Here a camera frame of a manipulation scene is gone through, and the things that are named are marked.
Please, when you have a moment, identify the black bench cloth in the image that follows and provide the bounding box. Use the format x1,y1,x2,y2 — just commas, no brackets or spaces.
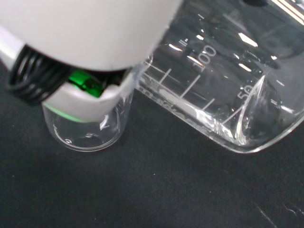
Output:
0,64,304,228

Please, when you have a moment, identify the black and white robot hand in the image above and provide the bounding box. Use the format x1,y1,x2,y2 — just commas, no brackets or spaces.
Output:
0,0,183,123

